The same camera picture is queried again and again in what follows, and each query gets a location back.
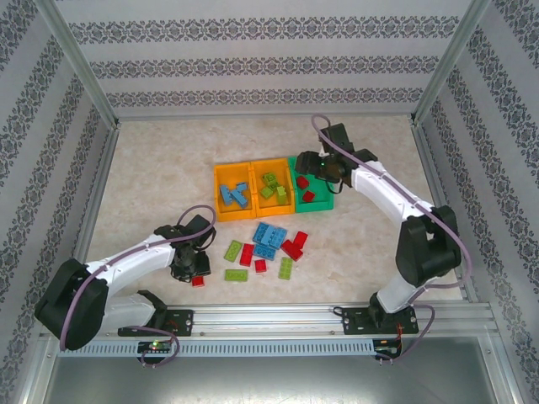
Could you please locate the aluminium frame post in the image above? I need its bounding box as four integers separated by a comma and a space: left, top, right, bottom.
410, 0, 494, 125
39, 0, 123, 130

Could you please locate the short purple cable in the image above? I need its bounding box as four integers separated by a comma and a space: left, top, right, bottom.
141, 332, 181, 371

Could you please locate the aluminium mounting rail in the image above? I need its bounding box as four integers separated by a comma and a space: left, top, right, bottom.
97, 300, 494, 338

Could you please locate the grey metal panel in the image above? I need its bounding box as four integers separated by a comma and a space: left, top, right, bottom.
16, 336, 523, 404

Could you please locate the aluminium frame rail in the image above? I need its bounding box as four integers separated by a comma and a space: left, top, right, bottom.
410, 117, 481, 302

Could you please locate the long purple cable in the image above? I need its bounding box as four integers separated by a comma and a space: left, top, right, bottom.
310, 113, 473, 363
58, 205, 219, 351

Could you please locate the yellow plastic bin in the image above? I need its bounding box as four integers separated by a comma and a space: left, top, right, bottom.
250, 158, 296, 219
212, 162, 259, 223

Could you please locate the green plastic bin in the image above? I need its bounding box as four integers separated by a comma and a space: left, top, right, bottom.
287, 154, 335, 215

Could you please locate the blue 2x4 lego brick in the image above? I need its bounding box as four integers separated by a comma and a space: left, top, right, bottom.
251, 221, 275, 245
252, 243, 279, 260
267, 226, 288, 249

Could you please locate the white slotted cable duct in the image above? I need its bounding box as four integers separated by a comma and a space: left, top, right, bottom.
56, 338, 376, 359

